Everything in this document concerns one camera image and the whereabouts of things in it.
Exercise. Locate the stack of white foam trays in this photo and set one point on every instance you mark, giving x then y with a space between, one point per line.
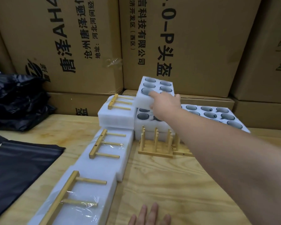
215 117

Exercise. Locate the set of grey glass cups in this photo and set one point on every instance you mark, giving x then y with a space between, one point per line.
151 84

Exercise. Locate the person's right forearm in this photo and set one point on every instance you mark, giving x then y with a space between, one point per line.
229 161

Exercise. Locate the stack of brown cardboard boxes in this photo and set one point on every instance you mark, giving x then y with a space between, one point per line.
192 39

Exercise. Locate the person's right hand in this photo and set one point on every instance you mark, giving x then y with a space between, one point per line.
165 104

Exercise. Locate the person's left hand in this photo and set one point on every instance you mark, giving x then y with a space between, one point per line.
147 218

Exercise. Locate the black plastic bags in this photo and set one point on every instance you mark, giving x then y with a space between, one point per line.
18 171

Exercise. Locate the row of wooden peg racks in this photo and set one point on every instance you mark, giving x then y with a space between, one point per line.
154 153

